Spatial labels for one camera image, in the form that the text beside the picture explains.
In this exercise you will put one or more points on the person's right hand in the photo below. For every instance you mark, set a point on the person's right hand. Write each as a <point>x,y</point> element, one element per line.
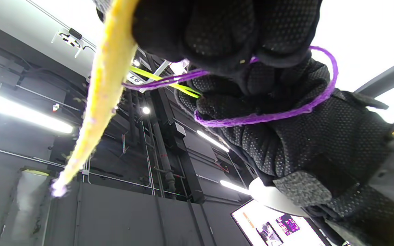
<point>224,34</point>

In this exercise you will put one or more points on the person's left hand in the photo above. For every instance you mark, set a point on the person's left hand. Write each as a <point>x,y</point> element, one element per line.
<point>320,143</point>

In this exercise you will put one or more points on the purple thread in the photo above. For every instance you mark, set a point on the purple thread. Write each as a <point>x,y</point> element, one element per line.
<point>272,116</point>

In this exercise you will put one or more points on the yellow felt square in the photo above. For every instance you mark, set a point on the yellow felt square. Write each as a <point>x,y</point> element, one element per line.
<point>104,89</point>

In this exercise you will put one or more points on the bright monitor screen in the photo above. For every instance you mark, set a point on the bright monitor screen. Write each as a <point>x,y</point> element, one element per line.
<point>268,222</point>

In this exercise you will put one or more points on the long ceiling light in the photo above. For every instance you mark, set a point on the long ceiling light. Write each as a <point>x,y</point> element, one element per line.
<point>22,111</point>
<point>234,187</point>
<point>212,140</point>

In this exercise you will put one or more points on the white wall-mounted tracking camera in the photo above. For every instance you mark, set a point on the white wall-mounted tracking camera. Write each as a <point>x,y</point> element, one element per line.
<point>69,38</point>

